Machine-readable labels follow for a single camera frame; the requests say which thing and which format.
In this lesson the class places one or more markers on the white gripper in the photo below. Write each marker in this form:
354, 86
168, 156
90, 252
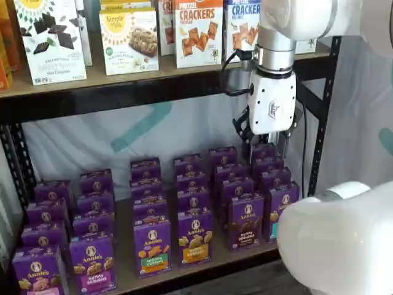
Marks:
273, 101

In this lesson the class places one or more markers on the purple Annie's box brown patch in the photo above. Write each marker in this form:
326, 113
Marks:
245, 227

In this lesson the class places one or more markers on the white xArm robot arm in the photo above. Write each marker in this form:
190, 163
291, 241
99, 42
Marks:
337, 230

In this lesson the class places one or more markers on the purple Annie's snack box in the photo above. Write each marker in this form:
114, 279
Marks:
150, 198
96, 182
92, 225
150, 212
192, 182
193, 201
145, 167
95, 204
52, 192
268, 163
276, 176
43, 236
188, 166
231, 172
238, 187
145, 184
223, 156
262, 150
46, 213

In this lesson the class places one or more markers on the purple Annie's box teal label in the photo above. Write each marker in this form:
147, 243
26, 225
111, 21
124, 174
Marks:
282, 202

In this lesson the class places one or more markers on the yellow pretzel crackers box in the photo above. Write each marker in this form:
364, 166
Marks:
305, 46

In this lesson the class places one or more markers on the blue pretzel crackers box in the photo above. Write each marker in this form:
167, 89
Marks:
241, 30

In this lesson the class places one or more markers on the orange pretzel crackers box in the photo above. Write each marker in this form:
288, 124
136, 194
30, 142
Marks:
166, 30
199, 37

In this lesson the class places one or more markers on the purple Annie's box yellow label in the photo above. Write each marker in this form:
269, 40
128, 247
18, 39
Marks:
195, 236

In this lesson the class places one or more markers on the black metal shelf rack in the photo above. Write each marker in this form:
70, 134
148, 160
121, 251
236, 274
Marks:
122, 99

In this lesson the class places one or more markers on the Simple Mills bar box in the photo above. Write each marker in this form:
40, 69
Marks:
126, 3
129, 43

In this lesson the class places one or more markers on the purple Annie's box green label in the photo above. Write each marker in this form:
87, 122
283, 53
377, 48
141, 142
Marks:
152, 246

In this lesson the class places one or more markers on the white Sweet Thins box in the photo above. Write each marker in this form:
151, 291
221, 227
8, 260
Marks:
52, 46
85, 37

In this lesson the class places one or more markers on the purple Annie's box magenta label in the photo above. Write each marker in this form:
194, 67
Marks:
92, 264

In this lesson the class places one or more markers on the purple Annie's box pink label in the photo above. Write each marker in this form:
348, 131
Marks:
40, 270

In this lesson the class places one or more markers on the orange snack box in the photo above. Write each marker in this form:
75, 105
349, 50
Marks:
9, 18
5, 67

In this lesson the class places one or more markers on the white backdrop sheet teal print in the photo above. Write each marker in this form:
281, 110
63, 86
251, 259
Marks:
92, 138

